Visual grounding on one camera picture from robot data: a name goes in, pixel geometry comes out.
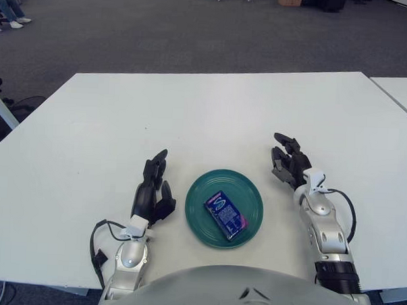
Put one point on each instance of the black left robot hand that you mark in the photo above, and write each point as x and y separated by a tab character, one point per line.
151	197

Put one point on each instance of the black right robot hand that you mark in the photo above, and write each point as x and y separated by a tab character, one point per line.
292	166

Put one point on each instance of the blue purple gum box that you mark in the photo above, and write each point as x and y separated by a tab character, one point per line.
226	216

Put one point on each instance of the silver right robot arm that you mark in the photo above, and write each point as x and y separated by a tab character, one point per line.
328	239

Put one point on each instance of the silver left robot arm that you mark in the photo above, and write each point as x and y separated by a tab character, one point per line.
128	260

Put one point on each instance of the green round plate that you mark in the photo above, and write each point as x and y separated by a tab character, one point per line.
197	206

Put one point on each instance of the grey robot torso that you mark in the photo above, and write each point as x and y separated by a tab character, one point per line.
217	291

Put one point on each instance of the white table foot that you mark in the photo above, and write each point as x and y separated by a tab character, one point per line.
396	297

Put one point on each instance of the black cabinet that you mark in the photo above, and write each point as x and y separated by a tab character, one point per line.
331	3

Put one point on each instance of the white table leg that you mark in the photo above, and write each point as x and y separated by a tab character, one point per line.
3	111

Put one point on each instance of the seated person in jeans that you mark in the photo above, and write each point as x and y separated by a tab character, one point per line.
8	10

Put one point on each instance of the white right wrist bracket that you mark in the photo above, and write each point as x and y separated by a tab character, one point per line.
315	179

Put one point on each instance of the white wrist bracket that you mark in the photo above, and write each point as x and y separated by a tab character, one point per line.
136	227
315	179

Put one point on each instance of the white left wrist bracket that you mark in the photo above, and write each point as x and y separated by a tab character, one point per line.
136	227

